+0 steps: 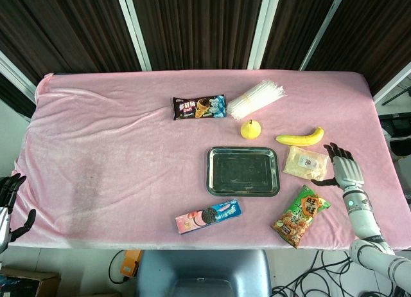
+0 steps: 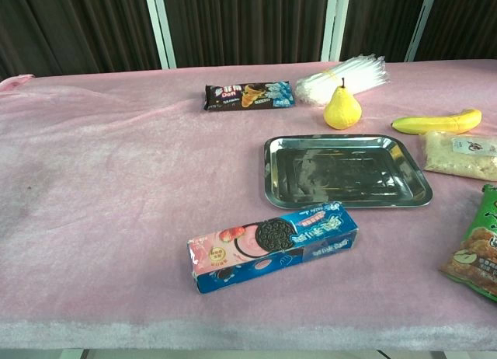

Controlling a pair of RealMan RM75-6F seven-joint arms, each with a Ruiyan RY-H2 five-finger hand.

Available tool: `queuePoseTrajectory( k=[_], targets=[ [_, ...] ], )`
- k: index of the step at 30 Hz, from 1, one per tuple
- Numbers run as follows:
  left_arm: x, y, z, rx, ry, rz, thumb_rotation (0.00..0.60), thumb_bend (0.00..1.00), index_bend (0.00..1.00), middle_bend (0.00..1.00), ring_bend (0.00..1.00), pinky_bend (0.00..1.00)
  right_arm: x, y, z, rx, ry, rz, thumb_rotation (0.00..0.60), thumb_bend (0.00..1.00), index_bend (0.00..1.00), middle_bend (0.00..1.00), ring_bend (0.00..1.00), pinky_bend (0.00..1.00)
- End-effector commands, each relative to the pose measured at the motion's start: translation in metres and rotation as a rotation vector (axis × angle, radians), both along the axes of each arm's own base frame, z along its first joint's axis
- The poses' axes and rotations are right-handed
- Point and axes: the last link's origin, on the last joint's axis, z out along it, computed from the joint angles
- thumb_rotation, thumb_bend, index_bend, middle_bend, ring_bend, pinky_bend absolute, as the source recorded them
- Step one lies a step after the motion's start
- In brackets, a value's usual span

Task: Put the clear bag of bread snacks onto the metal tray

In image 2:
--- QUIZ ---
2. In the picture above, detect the stainless steel rectangular tray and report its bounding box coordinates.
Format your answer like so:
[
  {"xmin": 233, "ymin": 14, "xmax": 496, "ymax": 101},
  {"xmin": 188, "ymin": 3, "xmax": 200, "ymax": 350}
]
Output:
[{"xmin": 263, "ymin": 134, "xmax": 434, "ymax": 211}]

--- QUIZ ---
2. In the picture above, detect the dark chocolate snack packet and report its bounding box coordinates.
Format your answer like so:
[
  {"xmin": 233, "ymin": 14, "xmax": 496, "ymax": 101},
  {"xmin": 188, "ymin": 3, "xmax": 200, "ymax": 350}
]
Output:
[{"xmin": 203, "ymin": 81, "xmax": 297, "ymax": 112}]

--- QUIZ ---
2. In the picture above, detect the blue Oreo cookie box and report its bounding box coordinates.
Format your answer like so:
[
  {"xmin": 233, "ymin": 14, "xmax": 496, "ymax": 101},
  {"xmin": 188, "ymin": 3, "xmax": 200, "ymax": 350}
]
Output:
[{"xmin": 186, "ymin": 201, "xmax": 360, "ymax": 295}]

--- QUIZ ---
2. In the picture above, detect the yellow toy pear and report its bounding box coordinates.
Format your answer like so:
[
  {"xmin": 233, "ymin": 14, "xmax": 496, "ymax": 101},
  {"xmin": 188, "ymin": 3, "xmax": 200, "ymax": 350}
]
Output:
[{"xmin": 323, "ymin": 77, "xmax": 363, "ymax": 131}]

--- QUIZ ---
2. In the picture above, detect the pink fleece table cloth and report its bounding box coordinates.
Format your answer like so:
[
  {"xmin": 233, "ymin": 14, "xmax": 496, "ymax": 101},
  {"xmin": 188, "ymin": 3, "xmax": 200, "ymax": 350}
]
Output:
[{"xmin": 0, "ymin": 58, "xmax": 497, "ymax": 351}]

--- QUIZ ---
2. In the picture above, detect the clear plastic straws bundle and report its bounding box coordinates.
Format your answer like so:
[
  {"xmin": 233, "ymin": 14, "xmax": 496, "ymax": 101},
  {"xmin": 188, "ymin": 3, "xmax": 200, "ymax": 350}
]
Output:
[{"xmin": 295, "ymin": 55, "xmax": 391, "ymax": 106}]

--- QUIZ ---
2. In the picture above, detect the dark pleated curtain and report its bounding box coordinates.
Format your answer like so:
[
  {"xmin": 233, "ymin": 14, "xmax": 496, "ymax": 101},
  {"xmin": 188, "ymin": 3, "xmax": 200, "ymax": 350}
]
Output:
[{"xmin": 0, "ymin": 0, "xmax": 497, "ymax": 82}]

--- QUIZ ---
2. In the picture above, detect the yellow toy banana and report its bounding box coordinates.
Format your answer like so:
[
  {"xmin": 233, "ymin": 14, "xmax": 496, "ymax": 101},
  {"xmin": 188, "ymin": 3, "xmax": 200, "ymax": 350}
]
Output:
[{"xmin": 391, "ymin": 109, "xmax": 483, "ymax": 136}]

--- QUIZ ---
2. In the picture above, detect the clear bag of grains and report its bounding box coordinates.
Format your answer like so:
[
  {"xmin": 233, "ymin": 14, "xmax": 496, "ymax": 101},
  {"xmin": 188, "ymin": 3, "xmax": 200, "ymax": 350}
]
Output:
[{"xmin": 419, "ymin": 131, "xmax": 497, "ymax": 182}]

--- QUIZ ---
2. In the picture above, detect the green snack bag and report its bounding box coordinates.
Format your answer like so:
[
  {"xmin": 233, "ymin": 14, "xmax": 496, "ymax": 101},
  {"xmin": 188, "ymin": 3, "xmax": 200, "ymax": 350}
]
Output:
[{"xmin": 439, "ymin": 183, "xmax": 497, "ymax": 302}]

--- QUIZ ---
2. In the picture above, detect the white metal frame post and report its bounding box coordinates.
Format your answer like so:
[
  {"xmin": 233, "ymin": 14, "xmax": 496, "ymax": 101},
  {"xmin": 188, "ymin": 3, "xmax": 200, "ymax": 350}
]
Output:
[
  {"xmin": 320, "ymin": 0, "xmax": 353, "ymax": 63},
  {"xmin": 403, "ymin": 0, "xmax": 440, "ymax": 63},
  {"xmin": 142, "ymin": 0, "xmax": 177, "ymax": 70}
]

